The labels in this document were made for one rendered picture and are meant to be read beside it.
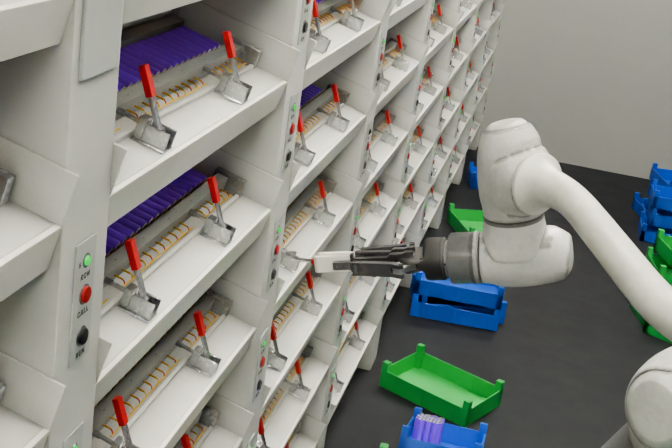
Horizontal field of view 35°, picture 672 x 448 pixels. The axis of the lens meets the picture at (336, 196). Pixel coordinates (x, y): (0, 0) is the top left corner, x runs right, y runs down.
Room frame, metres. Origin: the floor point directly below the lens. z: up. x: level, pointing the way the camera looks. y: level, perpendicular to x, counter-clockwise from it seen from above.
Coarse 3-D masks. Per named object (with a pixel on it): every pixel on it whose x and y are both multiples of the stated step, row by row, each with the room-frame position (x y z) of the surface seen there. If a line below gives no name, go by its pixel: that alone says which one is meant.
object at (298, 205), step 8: (312, 184) 2.17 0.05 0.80; (304, 192) 2.11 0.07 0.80; (312, 192) 2.13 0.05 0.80; (296, 200) 2.05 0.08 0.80; (304, 200) 2.07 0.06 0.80; (312, 200) 2.12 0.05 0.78; (288, 208) 2.00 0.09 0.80; (296, 208) 2.01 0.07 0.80; (288, 216) 1.96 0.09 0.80; (296, 216) 2.03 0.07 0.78; (288, 224) 1.95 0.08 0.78; (288, 232) 1.92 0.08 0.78
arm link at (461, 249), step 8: (456, 232) 1.76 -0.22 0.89; (464, 232) 1.75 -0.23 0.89; (472, 232) 1.74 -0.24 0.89; (448, 240) 1.73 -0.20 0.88; (456, 240) 1.72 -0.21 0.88; (464, 240) 1.72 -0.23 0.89; (472, 240) 1.72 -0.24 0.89; (448, 248) 1.71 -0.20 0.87; (456, 248) 1.71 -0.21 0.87; (464, 248) 1.71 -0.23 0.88; (472, 248) 1.70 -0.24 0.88; (448, 256) 1.71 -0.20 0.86; (456, 256) 1.70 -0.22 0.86; (464, 256) 1.70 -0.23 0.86; (472, 256) 1.70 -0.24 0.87; (448, 264) 1.70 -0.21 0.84; (456, 264) 1.70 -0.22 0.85; (464, 264) 1.70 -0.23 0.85; (472, 264) 1.69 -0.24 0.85; (448, 272) 1.70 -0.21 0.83; (456, 272) 1.70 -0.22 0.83; (464, 272) 1.70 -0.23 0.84; (472, 272) 1.69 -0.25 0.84; (456, 280) 1.71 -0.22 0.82; (464, 280) 1.71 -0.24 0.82; (472, 280) 1.70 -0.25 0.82; (480, 280) 1.71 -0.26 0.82
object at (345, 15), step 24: (336, 0) 2.13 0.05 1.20; (360, 0) 2.22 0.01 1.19; (384, 0) 2.23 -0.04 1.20; (312, 24) 1.96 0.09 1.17; (336, 24) 2.04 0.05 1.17; (360, 24) 2.05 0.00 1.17; (312, 48) 1.64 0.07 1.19; (336, 48) 1.86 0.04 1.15; (360, 48) 2.11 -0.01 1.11; (312, 72) 1.71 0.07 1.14
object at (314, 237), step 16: (320, 176) 2.23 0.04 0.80; (336, 176) 2.24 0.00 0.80; (336, 192) 2.24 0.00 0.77; (352, 192) 2.23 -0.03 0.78; (304, 208) 2.09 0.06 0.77; (336, 208) 2.16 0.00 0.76; (320, 224) 2.04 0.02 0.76; (336, 224) 2.08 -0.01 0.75; (304, 240) 1.94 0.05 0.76; (320, 240) 1.97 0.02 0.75; (304, 256) 1.87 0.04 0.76; (288, 272) 1.78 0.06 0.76; (304, 272) 1.87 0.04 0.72; (288, 288) 1.73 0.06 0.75
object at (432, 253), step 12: (432, 240) 1.74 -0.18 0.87; (444, 240) 1.74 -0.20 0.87; (420, 252) 1.76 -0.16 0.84; (432, 252) 1.72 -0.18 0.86; (408, 264) 1.72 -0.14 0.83; (420, 264) 1.72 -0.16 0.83; (432, 264) 1.71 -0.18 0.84; (444, 264) 1.71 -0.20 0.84; (432, 276) 1.72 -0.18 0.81; (444, 276) 1.72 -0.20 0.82
